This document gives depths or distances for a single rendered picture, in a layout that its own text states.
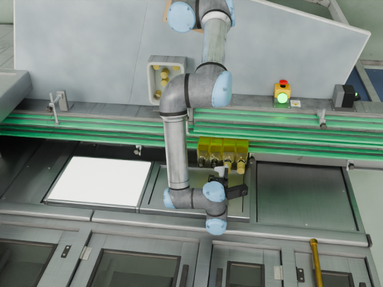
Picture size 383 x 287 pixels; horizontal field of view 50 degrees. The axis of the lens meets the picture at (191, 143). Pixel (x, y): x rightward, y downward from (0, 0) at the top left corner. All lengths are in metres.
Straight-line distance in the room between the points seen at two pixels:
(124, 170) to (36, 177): 0.43
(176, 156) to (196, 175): 0.54
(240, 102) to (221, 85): 0.65
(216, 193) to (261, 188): 0.55
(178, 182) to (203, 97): 0.32
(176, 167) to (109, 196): 0.52
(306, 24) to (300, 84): 0.29
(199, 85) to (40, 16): 1.03
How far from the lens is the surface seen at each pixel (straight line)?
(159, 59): 1.96
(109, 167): 2.03
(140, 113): 2.07
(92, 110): 2.15
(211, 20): 1.60
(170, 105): 1.36
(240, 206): 1.80
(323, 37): 1.96
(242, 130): 1.93
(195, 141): 2.01
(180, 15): 1.66
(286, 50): 1.96
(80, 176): 2.01
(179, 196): 1.47
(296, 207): 1.89
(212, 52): 1.46
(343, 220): 1.89
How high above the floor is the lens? 2.56
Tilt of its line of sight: 55 degrees down
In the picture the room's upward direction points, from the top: 167 degrees counter-clockwise
